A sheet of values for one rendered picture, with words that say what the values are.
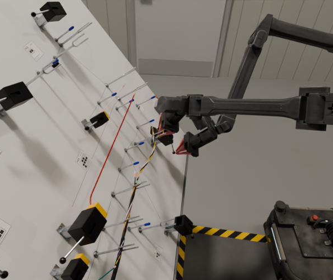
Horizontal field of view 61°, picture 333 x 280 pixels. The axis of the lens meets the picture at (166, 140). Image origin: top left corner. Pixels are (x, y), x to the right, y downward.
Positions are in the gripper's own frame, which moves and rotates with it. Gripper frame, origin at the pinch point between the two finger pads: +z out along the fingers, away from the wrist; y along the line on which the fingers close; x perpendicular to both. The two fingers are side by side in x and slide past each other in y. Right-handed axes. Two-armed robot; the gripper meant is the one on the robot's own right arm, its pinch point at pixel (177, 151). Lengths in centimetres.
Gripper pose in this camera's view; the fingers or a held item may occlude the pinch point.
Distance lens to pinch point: 124.7
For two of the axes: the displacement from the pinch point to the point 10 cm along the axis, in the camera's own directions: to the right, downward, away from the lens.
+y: -0.3, 7.8, -6.2
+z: -7.1, 4.2, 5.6
